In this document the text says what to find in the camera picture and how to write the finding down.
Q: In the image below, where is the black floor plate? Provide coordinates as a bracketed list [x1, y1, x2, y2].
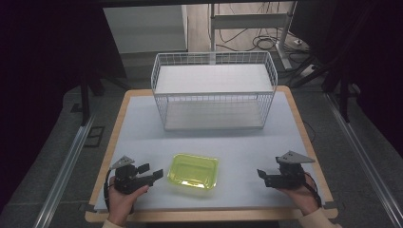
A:
[83, 125, 106, 148]

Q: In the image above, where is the dark curtain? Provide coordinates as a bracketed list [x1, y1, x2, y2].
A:
[0, 0, 127, 213]
[289, 0, 403, 158]

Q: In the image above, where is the person's right hand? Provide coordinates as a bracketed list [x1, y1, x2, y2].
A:
[277, 172, 321, 218]

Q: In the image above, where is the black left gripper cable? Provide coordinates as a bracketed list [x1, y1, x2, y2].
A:
[103, 169, 112, 213]

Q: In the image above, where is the white metal desk frame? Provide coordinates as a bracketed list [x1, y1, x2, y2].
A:
[208, 1, 298, 71]

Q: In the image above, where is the white power strip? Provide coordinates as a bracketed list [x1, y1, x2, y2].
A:
[298, 64, 317, 79]

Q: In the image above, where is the white wire two-tier rack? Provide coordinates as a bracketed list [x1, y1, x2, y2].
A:
[150, 50, 279, 132]

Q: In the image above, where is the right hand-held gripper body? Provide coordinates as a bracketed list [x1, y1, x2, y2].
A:
[264, 150, 317, 191]

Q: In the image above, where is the dark metal stand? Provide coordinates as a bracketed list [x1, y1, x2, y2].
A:
[78, 72, 107, 127]
[322, 61, 362, 124]

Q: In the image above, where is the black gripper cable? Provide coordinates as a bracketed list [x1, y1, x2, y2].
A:
[304, 172, 323, 209]
[103, 169, 112, 213]

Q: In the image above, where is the yellow-green translucent plastic tray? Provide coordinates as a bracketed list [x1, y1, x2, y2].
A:
[166, 153, 220, 191]

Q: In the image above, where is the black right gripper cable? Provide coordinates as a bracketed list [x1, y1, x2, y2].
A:
[304, 172, 323, 209]

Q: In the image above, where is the black coiled floor cable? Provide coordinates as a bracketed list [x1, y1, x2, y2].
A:
[218, 28, 307, 54]

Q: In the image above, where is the person's left hand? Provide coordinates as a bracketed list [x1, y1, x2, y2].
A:
[106, 176, 150, 227]

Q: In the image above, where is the pale grey table mat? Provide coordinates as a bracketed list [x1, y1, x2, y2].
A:
[94, 90, 335, 212]

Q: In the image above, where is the aluminium floor rail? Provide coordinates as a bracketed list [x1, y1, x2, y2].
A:
[325, 92, 403, 228]
[32, 114, 97, 228]

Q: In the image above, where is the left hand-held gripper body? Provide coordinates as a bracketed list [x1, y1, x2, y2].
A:
[109, 155, 156, 195]

